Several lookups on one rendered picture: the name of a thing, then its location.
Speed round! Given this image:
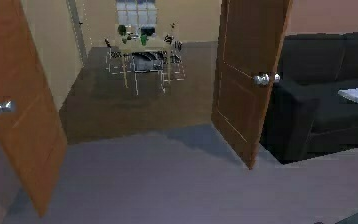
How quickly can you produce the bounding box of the beige dining table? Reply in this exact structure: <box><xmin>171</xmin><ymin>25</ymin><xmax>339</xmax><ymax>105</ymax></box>
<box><xmin>115</xmin><ymin>34</ymin><xmax>175</xmax><ymax>96</ymax></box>

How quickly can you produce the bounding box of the black radiophone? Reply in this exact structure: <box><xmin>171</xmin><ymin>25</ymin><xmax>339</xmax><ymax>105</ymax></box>
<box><xmin>140</xmin><ymin>26</ymin><xmax>157</xmax><ymax>37</ymax></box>

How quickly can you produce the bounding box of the brown wooden room door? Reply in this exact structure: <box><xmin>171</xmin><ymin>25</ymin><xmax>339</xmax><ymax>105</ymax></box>
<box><xmin>210</xmin><ymin>0</ymin><xmax>294</xmax><ymax>170</ymax></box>
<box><xmin>0</xmin><ymin>0</ymin><xmax>68</xmax><ymax>218</ymax></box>

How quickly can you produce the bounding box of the silver round door knob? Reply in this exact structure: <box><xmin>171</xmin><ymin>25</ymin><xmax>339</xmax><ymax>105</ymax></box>
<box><xmin>252</xmin><ymin>71</ymin><xmax>282</xmax><ymax>88</ymax></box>

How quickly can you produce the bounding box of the white framed window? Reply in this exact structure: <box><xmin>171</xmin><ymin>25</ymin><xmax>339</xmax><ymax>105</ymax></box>
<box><xmin>115</xmin><ymin>0</ymin><xmax>158</xmax><ymax>28</ymax></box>

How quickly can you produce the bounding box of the black sofa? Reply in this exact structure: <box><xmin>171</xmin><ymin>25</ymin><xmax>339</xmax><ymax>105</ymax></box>
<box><xmin>260</xmin><ymin>30</ymin><xmax>358</xmax><ymax>165</ymax></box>

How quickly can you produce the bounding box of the black wire chair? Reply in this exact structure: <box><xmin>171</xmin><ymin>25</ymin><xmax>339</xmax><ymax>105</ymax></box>
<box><xmin>104</xmin><ymin>38</ymin><xmax>130</xmax><ymax>76</ymax></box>
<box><xmin>162</xmin><ymin>23</ymin><xmax>187</xmax><ymax>83</ymax></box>

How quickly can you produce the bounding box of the silver door handle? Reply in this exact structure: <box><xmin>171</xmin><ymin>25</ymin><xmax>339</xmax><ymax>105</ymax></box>
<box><xmin>0</xmin><ymin>99</ymin><xmax>14</xmax><ymax>114</ymax></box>

